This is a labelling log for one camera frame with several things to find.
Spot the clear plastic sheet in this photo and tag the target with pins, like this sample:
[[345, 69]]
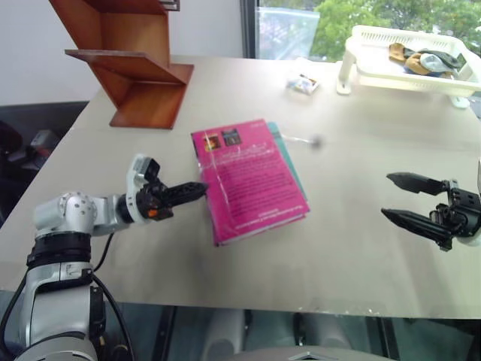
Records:
[[287, 32]]

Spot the grey robot torso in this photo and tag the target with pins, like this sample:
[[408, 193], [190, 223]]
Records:
[[312, 355]]

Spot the dark striped object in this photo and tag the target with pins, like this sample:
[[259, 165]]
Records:
[[171, 4]]

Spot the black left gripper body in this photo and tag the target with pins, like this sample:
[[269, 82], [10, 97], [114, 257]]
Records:
[[154, 201]]

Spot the black chair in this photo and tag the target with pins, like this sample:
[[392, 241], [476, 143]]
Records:
[[9, 141]]

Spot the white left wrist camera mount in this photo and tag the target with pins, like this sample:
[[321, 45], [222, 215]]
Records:
[[139, 169]]

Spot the grey white sock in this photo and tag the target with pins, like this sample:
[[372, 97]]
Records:
[[431, 62]]

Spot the white plastic basket rack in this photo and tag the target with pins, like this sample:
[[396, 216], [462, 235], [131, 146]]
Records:
[[394, 80]]

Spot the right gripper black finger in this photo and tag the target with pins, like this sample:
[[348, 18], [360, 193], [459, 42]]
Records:
[[417, 183], [417, 223]]

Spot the grey rounded shape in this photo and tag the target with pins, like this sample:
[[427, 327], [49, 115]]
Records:
[[225, 334]]

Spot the items inside basket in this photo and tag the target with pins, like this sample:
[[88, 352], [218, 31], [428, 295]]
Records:
[[447, 58]]

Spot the black table leg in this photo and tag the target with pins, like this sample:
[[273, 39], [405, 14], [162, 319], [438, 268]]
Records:
[[387, 338], [167, 334]]

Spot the thin stick with dark head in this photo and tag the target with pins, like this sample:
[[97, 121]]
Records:
[[317, 142]]

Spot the teal book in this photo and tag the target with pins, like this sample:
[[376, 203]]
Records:
[[275, 131]]

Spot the grey box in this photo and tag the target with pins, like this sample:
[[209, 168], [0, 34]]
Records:
[[45, 139]]

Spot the pink book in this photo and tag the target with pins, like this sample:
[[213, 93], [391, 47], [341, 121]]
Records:
[[248, 180]]

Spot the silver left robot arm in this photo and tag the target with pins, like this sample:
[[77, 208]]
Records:
[[75, 210]]

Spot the small card box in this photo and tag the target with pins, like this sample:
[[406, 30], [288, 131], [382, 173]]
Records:
[[302, 84]]

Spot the wooden zigzag bookshelf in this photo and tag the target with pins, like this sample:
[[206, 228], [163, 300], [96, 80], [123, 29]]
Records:
[[143, 101]]

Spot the brown cloth item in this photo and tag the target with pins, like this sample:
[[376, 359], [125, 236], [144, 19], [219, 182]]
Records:
[[396, 52]]

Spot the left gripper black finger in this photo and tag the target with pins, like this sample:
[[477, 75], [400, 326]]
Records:
[[188, 187], [188, 197]]

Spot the dark window frame post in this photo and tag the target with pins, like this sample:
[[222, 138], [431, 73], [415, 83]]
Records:
[[248, 28]]

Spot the tan cloth item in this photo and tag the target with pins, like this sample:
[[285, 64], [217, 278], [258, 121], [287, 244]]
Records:
[[413, 63]]

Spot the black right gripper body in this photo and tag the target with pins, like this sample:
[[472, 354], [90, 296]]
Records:
[[462, 214]]

